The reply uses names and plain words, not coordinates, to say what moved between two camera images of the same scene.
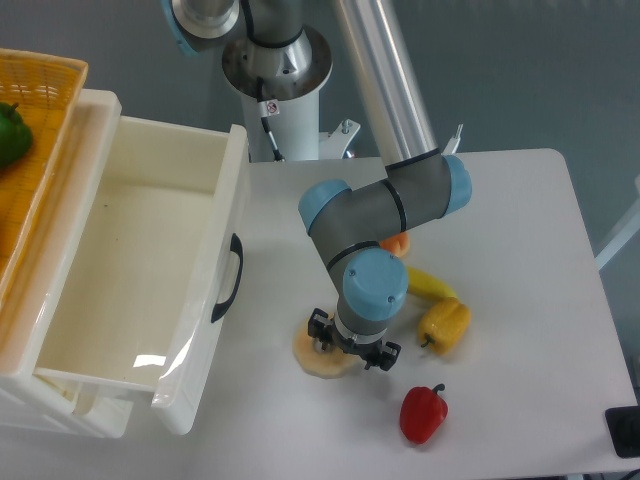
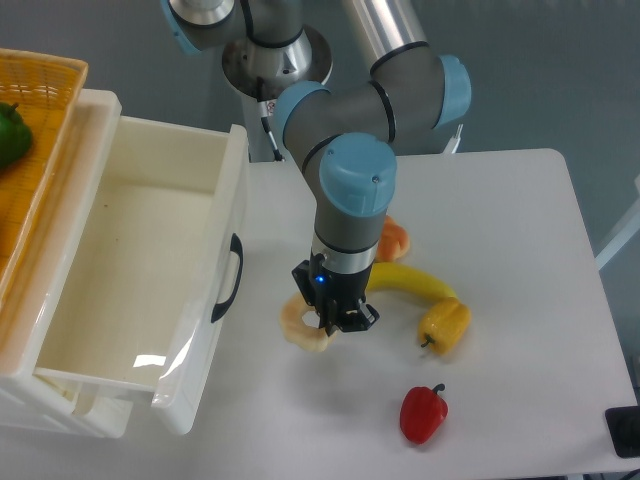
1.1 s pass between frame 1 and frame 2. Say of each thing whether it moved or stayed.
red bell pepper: stayed
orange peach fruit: stayed
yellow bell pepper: stayed
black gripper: moved
